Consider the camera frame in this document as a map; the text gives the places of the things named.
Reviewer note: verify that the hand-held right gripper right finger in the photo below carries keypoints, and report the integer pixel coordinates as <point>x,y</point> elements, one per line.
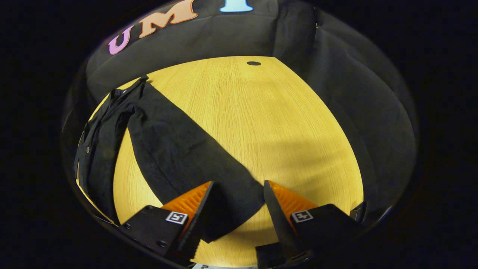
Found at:
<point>278,220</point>

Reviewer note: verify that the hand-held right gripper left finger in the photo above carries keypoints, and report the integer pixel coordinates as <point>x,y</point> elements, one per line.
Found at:
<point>199,220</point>

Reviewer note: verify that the black button shirt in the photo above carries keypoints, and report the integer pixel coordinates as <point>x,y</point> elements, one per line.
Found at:
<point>175,149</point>

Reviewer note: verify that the black backdrop cloth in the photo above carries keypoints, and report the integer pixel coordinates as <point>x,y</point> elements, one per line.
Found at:
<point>231,35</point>

